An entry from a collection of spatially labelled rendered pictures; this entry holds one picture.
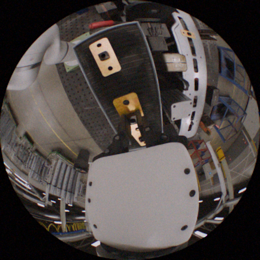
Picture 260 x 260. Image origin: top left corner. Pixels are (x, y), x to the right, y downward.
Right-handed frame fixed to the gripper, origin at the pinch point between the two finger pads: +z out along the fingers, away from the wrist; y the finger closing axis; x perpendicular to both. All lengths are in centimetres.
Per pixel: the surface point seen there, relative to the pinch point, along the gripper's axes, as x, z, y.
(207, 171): -900, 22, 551
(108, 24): 21.2, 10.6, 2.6
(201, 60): 7.6, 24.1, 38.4
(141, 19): 23.6, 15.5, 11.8
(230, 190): -543, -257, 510
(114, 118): -2.6, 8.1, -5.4
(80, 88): 9, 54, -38
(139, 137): -11.8, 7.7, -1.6
